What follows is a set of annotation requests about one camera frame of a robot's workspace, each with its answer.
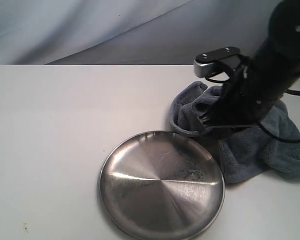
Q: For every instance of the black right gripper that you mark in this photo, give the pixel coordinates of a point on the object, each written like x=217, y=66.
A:
x=246, y=98

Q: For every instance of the grey fleece cloth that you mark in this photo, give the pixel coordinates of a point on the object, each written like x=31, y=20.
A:
x=241, y=156

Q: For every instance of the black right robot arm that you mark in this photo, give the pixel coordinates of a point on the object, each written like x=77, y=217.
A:
x=283, y=39

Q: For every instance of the round stainless steel plate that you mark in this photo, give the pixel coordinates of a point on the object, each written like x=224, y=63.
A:
x=161, y=185

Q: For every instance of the white backdrop cloth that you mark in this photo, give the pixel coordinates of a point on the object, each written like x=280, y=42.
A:
x=43, y=31

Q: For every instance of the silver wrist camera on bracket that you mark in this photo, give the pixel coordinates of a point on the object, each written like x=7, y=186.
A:
x=214, y=62

